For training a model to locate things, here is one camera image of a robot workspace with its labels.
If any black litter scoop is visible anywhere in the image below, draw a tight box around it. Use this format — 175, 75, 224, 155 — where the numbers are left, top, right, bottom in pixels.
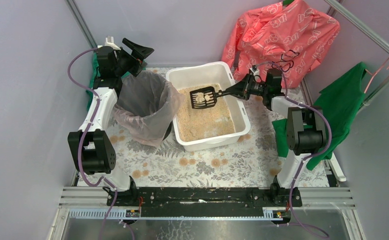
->
189, 86, 220, 110

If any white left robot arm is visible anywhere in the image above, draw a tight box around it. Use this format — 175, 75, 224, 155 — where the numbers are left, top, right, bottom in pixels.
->
67, 36, 154, 192

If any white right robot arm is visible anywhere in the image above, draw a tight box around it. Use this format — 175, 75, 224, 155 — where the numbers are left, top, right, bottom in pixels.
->
215, 67, 331, 189

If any white litter box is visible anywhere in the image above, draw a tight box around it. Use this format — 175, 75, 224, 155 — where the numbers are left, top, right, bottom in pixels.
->
165, 61, 251, 152

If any beige cat litter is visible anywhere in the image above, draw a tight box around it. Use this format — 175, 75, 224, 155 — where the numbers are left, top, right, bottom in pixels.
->
177, 87, 236, 142

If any green shirt back left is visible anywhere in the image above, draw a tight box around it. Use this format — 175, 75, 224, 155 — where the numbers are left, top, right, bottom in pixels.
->
86, 53, 99, 111

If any green shirt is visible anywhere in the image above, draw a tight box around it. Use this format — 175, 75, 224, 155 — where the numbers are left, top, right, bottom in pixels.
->
86, 53, 99, 111
272, 61, 369, 171

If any black trash bin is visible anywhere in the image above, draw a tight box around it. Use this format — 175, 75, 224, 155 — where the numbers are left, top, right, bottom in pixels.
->
116, 70, 174, 142

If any pink plastic bin liner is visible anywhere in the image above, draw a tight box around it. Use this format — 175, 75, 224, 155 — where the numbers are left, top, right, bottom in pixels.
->
113, 70, 185, 147

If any pink patterned garment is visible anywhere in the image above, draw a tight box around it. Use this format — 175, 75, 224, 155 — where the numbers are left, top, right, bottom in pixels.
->
221, 0, 341, 89

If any floral table mat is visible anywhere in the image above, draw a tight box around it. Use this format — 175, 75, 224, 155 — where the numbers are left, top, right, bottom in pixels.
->
76, 67, 330, 189

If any green shirt on right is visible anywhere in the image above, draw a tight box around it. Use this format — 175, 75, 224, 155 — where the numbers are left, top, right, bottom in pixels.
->
272, 61, 369, 171

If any metal clothes rack bar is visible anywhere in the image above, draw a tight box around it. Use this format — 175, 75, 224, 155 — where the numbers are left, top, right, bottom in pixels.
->
324, 0, 389, 108

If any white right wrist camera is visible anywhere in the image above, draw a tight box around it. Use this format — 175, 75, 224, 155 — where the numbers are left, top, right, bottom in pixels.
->
249, 65, 260, 77

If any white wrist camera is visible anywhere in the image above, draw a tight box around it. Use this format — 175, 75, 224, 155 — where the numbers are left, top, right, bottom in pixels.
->
249, 65, 260, 77
97, 35, 121, 51

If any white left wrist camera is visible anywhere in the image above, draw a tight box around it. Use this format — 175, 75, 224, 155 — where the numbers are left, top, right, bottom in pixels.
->
97, 35, 121, 51

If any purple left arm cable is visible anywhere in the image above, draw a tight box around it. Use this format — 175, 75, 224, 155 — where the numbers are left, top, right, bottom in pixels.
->
67, 47, 119, 240

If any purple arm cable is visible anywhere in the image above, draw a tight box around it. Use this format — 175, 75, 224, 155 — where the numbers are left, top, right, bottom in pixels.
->
252, 61, 333, 240
67, 47, 119, 240

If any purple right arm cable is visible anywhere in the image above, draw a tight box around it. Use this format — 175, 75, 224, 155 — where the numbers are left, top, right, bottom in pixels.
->
252, 61, 333, 240

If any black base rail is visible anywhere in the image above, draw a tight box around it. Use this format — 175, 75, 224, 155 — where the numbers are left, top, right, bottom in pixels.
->
102, 180, 303, 218

